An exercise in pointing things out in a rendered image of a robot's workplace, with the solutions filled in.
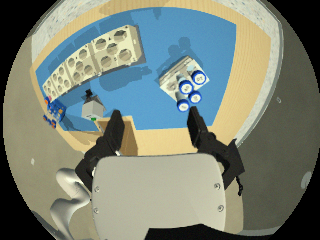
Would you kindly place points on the blue tube rack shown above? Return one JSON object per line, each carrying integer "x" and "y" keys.
{"x": 56, "y": 108}

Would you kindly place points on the blue bench mat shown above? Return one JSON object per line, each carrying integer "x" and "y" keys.
{"x": 168, "y": 35}

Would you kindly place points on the beige tube rack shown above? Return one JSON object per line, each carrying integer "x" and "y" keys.
{"x": 169, "y": 77}

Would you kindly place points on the sample tube with blue cap and orange dot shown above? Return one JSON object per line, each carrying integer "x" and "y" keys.
{"x": 48, "y": 99}

